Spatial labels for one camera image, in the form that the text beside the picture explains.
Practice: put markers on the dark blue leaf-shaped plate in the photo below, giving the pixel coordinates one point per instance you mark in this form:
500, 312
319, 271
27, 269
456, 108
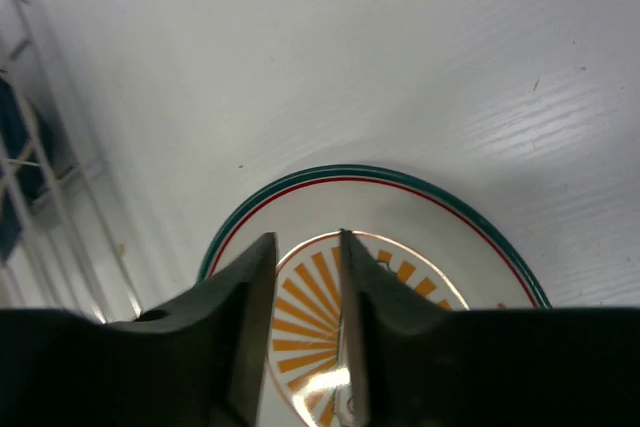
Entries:
22, 159

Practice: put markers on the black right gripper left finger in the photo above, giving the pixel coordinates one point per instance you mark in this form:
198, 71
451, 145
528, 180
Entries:
196, 360

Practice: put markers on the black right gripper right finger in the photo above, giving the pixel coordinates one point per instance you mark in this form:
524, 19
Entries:
413, 363

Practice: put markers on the white plate with orange sunburst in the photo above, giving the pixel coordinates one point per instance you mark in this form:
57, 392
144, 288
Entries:
427, 238

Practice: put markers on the silver wire dish rack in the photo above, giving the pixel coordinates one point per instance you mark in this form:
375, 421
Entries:
54, 192

